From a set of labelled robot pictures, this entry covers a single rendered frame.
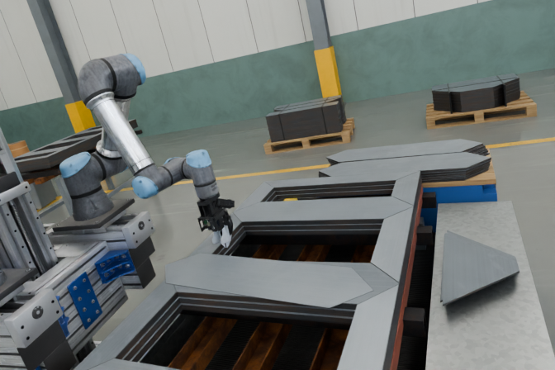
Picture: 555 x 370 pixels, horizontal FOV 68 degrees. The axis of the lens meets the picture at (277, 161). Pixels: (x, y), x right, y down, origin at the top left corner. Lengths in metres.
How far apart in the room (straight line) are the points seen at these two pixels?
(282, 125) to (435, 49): 3.53
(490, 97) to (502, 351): 4.60
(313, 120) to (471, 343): 4.63
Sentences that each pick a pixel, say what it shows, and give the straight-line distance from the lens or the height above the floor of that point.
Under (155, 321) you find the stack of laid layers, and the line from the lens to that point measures 1.29.
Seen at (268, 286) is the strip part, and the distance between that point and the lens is 1.22.
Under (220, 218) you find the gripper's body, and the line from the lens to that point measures 1.41.
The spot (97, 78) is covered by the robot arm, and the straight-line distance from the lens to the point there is 1.43.
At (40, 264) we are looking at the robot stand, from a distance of 1.70.
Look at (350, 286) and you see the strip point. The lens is 1.14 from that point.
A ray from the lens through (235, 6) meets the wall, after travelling 8.58.
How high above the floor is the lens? 1.53
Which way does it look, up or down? 17 degrees down
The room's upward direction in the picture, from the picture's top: 13 degrees counter-clockwise
